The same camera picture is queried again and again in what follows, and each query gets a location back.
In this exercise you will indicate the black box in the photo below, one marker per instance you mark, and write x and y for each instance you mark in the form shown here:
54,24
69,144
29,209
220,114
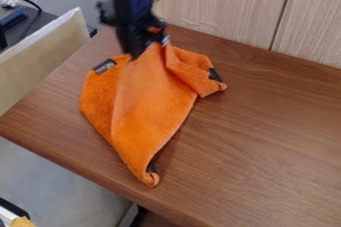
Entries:
11,16

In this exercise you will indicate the orange cloth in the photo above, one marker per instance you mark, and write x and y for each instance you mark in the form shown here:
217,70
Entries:
142,105

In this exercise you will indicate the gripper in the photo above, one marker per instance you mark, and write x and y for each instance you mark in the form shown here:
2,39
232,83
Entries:
135,32

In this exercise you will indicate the beige board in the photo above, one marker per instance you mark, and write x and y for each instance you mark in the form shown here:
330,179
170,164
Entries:
40,55

